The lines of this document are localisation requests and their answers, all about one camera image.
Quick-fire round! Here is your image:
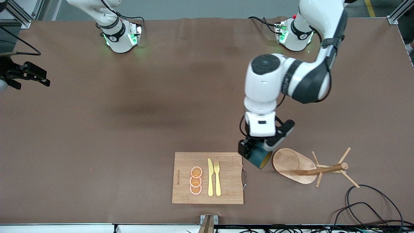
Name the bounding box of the teal mug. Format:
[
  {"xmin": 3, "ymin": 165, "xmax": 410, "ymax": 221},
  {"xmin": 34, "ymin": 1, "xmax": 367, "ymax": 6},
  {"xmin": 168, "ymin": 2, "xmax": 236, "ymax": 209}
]
[{"xmin": 249, "ymin": 142, "xmax": 273, "ymax": 170}]

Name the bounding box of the wooden mug tree stand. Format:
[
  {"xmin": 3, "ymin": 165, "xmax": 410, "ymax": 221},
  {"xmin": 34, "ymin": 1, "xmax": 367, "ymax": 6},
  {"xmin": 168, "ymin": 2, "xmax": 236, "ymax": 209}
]
[{"xmin": 272, "ymin": 147, "xmax": 360, "ymax": 188}]

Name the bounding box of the bamboo cutting board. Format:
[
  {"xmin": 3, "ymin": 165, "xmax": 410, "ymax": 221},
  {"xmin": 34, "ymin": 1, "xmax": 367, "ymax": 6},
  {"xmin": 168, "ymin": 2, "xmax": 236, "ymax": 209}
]
[{"xmin": 172, "ymin": 152, "xmax": 247, "ymax": 205}]

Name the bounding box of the yellow plastic fork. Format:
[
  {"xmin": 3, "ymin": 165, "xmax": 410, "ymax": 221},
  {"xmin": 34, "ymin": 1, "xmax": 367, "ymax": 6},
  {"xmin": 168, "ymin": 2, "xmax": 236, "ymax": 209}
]
[{"xmin": 214, "ymin": 161, "xmax": 222, "ymax": 197}]

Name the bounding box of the yellow plastic knife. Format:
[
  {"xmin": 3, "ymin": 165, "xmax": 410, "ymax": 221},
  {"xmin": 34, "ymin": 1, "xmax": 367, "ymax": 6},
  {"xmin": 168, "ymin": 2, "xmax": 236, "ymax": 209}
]
[{"xmin": 208, "ymin": 158, "xmax": 214, "ymax": 197}]

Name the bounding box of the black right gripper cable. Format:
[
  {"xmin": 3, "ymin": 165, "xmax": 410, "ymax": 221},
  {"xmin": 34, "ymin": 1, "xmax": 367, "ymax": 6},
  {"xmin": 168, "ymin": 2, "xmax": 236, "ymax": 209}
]
[{"xmin": 0, "ymin": 25, "xmax": 42, "ymax": 56}]

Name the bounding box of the aluminium frame profile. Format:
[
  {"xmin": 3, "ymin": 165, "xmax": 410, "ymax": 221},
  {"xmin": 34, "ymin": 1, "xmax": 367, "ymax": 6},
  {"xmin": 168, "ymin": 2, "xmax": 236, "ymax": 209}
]
[
  {"xmin": 387, "ymin": 0, "xmax": 414, "ymax": 25},
  {"xmin": 0, "ymin": 0, "xmax": 44, "ymax": 29}
]

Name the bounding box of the metal bracket with post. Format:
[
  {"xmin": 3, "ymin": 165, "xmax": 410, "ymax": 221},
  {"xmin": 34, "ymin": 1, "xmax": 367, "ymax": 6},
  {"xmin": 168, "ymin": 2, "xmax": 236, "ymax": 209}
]
[{"xmin": 198, "ymin": 215, "xmax": 219, "ymax": 233}]

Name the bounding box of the black cable bundle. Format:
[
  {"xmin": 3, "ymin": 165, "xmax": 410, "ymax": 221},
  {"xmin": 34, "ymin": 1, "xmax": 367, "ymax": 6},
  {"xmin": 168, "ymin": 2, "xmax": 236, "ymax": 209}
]
[{"xmin": 223, "ymin": 224, "xmax": 414, "ymax": 233}]

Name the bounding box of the black looped cable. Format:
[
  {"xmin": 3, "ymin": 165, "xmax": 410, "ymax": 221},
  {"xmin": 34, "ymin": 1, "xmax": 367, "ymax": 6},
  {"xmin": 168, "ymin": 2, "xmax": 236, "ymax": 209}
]
[
  {"xmin": 330, "ymin": 202, "xmax": 388, "ymax": 232},
  {"xmin": 346, "ymin": 184, "xmax": 405, "ymax": 227}
]

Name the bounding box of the black left arm base cable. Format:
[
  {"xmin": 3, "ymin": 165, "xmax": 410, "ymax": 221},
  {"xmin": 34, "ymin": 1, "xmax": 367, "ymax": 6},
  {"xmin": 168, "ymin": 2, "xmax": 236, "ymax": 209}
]
[{"xmin": 248, "ymin": 16, "xmax": 282, "ymax": 34}]

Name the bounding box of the black arm base cable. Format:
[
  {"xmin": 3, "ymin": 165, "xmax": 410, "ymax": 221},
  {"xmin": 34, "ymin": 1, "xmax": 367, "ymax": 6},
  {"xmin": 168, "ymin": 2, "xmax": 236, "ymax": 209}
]
[
  {"xmin": 100, "ymin": 0, "xmax": 145, "ymax": 31},
  {"xmin": 248, "ymin": 16, "xmax": 282, "ymax": 34}
]

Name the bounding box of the black right arm base cable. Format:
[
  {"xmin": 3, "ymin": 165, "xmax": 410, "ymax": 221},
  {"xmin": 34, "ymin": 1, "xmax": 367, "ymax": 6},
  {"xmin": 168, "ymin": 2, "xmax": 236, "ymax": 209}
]
[{"xmin": 100, "ymin": 0, "xmax": 145, "ymax": 31}]

